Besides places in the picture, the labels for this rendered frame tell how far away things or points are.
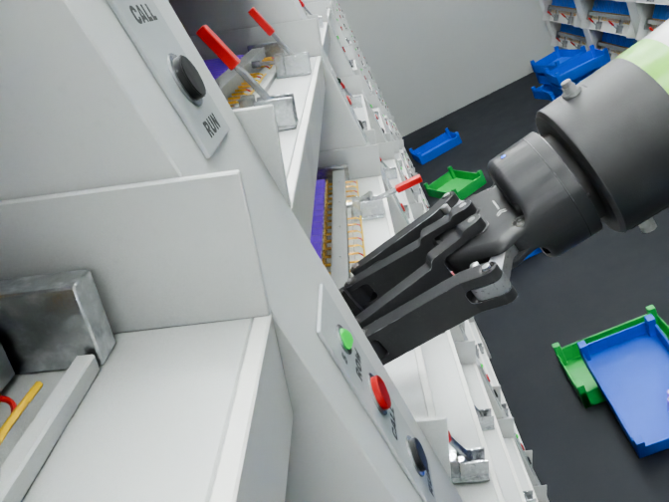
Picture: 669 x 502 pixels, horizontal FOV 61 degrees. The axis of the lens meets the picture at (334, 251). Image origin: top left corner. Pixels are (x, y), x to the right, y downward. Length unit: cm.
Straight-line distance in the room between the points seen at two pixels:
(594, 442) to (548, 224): 134
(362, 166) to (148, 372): 75
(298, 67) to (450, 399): 44
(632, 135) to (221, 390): 26
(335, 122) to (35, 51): 73
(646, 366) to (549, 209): 138
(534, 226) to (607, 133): 6
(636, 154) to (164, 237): 26
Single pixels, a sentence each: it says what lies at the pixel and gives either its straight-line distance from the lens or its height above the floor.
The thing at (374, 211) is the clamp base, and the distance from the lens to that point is 75.
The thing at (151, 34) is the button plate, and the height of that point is 126.
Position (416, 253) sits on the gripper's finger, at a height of 107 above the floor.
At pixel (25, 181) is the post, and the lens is 20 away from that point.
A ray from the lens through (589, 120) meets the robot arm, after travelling 36.
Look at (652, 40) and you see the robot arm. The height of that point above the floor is 114.
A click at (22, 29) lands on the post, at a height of 128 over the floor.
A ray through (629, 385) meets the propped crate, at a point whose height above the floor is 6.
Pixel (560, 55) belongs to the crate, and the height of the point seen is 18.
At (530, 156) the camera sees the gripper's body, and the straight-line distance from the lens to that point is 36.
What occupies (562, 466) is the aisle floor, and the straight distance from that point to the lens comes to 164.
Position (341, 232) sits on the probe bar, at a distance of 66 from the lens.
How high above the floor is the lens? 125
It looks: 22 degrees down
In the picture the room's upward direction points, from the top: 30 degrees counter-clockwise
